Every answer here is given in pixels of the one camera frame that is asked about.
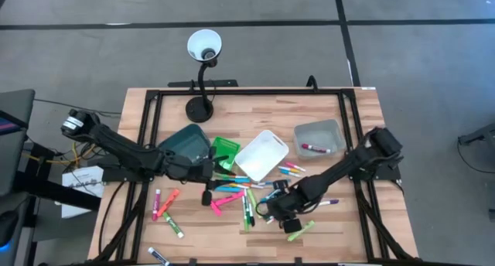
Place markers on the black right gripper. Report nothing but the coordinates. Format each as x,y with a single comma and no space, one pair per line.
290,204

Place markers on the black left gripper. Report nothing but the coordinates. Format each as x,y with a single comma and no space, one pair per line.
185,167

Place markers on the cyan highlighter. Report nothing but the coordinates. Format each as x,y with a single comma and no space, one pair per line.
241,179
228,189

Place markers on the pink highlighter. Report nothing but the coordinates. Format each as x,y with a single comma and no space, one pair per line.
232,198
156,208
216,209

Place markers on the green plastic mesh basket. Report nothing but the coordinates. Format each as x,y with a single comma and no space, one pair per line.
226,148

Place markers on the white plastic bin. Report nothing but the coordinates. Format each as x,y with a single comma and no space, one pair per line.
259,155

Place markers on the orange highlighter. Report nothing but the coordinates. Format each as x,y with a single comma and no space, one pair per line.
169,202

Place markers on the clear grey plastic bin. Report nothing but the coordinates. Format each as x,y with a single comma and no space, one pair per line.
321,134

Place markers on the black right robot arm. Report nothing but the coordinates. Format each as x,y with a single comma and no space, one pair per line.
340,169

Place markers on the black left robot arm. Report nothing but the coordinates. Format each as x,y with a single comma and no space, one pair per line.
116,142

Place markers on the dark capped thin marker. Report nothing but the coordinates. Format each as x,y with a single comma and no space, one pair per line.
251,219

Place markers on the dark teal plastic bin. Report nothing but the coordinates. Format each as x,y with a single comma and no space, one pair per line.
185,140

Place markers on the red dry-erase marker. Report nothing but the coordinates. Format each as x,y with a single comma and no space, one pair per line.
315,148

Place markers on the black flat bar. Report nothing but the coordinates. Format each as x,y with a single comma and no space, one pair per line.
220,82

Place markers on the black arched hook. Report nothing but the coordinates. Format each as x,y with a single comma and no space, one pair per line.
311,77

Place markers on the white paper sheet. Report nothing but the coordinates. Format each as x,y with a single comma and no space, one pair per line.
83,177

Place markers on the black stand beam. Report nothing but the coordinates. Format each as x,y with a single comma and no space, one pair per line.
58,190

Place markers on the dark laptop screen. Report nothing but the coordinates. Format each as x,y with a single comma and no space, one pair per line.
9,125

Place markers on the black computer mouse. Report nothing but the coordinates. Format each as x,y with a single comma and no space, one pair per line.
7,227

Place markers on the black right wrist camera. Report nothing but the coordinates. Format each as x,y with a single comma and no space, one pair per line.
292,225

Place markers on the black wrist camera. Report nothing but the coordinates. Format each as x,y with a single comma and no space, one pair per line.
207,198
292,225

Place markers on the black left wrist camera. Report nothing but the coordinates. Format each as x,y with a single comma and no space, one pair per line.
207,198

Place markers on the black frame clamp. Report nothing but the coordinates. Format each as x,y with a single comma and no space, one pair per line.
192,262

